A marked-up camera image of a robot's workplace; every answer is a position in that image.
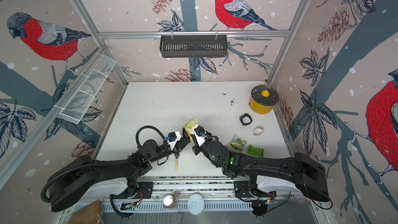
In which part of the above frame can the yellow green frog towel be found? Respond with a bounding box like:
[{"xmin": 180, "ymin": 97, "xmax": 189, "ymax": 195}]
[{"xmin": 184, "ymin": 117, "xmax": 199, "ymax": 135}]

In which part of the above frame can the black digital watch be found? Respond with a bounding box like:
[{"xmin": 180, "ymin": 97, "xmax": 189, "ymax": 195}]
[{"xmin": 239, "ymin": 113, "xmax": 252, "ymax": 126}]

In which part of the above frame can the cream strap analog watch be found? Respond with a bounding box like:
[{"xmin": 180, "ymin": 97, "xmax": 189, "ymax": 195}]
[{"xmin": 253, "ymin": 126, "xmax": 264, "ymax": 136}]

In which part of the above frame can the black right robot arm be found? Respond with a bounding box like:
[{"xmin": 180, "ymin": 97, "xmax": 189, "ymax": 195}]
[{"xmin": 191, "ymin": 131, "xmax": 331, "ymax": 202}]

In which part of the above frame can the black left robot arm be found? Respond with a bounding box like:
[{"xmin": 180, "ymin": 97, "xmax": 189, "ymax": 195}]
[{"xmin": 40, "ymin": 125, "xmax": 190, "ymax": 212}]

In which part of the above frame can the green snack packet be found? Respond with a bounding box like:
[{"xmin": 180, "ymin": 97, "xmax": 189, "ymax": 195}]
[{"xmin": 227, "ymin": 134, "xmax": 247, "ymax": 153}]

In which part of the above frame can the small green sachet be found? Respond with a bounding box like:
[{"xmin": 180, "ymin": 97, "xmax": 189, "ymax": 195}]
[{"xmin": 247, "ymin": 145, "xmax": 264, "ymax": 158}]

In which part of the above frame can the glass spice jar silver lid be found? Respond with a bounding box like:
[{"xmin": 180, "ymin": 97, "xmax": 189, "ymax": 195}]
[{"xmin": 163, "ymin": 194, "xmax": 176, "ymax": 208}]

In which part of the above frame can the yellow pot with glass lid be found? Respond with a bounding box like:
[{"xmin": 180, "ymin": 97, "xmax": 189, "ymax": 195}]
[{"xmin": 249, "ymin": 85, "xmax": 279, "ymax": 114}]

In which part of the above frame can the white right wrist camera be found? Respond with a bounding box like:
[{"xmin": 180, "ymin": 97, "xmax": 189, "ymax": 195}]
[{"xmin": 193, "ymin": 124, "xmax": 206, "ymax": 147}]

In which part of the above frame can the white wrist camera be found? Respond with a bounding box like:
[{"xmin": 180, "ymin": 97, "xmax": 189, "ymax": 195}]
[
  {"xmin": 165, "ymin": 131, "xmax": 181, "ymax": 151},
  {"xmin": 193, "ymin": 124, "xmax": 206, "ymax": 147}
]

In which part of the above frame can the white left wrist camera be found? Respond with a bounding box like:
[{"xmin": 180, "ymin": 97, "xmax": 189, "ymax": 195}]
[{"xmin": 165, "ymin": 131, "xmax": 181, "ymax": 151}]

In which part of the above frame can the black hanging wire basket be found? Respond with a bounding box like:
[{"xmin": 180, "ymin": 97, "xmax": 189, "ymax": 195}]
[{"xmin": 160, "ymin": 35, "xmax": 228, "ymax": 58}]

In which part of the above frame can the white mesh wall shelf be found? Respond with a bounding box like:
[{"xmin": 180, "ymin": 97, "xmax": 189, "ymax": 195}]
[{"xmin": 58, "ymin": 55, "xmax": 116, "ymax": 124}]

